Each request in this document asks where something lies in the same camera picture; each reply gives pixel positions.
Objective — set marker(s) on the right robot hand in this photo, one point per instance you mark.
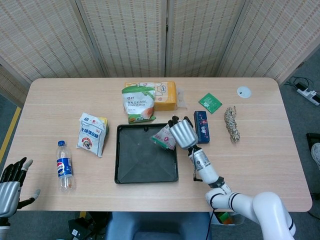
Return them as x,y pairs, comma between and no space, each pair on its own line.
183,135

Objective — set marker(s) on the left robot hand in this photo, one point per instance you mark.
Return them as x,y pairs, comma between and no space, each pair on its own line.
8,192

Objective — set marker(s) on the pink white seasoning bag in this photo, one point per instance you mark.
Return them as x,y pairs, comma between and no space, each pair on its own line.
162,138

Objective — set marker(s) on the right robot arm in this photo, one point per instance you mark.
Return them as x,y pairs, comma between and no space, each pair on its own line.
207,172

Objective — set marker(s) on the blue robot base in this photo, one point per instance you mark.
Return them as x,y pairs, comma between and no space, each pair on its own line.
160,225

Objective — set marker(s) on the black square plastic tray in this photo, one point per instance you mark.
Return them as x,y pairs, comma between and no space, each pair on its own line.
140,160

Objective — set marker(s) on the dark blue rectangular box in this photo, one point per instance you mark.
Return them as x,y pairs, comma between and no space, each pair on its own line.
202,127

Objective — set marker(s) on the yellow tissue pack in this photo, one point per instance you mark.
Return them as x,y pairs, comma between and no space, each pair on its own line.
167,97

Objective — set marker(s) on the green sachet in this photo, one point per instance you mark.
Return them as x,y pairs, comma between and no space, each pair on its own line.
210,103

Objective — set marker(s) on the green white corn starch bag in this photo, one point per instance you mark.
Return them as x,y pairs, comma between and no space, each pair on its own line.
137,105

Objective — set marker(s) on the clear Pepsi bottle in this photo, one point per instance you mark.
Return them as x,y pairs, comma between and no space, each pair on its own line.
64,167

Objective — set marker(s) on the yellow floor tape strip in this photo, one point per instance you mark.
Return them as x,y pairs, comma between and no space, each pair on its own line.
11,130

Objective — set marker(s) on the black device under table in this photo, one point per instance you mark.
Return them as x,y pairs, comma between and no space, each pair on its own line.
80,225

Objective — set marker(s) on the multicolour cube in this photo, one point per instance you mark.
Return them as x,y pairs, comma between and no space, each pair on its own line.
223,218

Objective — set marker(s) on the white sugar bag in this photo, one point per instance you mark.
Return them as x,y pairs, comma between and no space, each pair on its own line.
90,137

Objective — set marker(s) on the woven bamboo folding screen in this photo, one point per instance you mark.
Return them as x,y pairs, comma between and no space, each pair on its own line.
125,37

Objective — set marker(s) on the white power strip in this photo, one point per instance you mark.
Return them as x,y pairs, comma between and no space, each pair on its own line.
308,93

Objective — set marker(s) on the white shoe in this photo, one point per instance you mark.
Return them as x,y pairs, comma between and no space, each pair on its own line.
316,155

